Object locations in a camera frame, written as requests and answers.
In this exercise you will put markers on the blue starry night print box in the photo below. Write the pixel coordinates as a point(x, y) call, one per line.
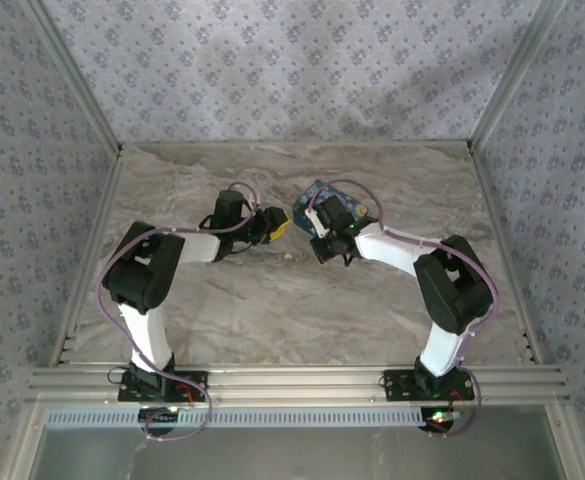
point(357, 202)

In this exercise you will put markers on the left black and white robot arm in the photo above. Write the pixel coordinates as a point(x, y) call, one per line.
point(144, 325)

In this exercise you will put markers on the right black and white robot arm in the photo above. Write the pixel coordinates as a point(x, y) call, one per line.
point(442, 350)

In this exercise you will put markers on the black adapter with indicator light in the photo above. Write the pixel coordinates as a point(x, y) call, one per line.
point(439, 419)
point(159, 417)

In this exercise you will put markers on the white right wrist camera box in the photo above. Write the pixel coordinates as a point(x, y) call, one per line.
point(317, 225)

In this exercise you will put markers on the long aluminium base rail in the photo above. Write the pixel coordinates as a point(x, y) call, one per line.
point(297, 385)

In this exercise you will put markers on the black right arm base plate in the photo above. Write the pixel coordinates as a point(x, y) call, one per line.
point(397, 385)

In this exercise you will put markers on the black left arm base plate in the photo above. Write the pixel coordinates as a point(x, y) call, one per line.
point(197, 387)

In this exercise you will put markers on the aluminium frame corner post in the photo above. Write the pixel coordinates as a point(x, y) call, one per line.
point(517, 75)
point(72, 75)

